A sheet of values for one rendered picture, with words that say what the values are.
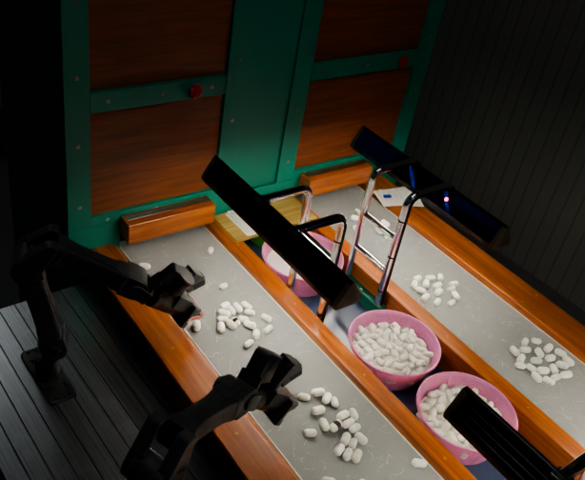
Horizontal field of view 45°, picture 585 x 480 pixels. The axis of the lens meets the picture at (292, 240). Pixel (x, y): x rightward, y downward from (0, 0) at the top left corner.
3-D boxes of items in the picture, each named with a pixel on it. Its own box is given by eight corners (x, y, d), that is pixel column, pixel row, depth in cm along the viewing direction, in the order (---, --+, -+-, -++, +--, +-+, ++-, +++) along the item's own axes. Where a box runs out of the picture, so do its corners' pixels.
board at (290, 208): (235, 243, 226) (235, 240, 225) (211, 218, 235) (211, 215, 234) (316, 220, 244) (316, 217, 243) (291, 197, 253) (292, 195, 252)
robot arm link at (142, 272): (151, 266, 174) (34, 214, 159) (153, 290, 167) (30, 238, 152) (125, 299, 179) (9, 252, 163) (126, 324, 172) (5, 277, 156)
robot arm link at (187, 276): (192, 269, 178) (158, 243, 171) (195, 290, 171) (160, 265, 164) (159, 294, 181) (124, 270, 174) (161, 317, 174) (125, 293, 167)
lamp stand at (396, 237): (376, 318, 221) (413, 199, 195) (336, 281, 233) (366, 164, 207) (419, 301, 231) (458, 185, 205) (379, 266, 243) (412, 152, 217)
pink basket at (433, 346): (409, 415, 190) (417, 391, 185) (325, 367, 200) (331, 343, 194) (446, 361, 210) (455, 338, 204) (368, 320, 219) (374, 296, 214)
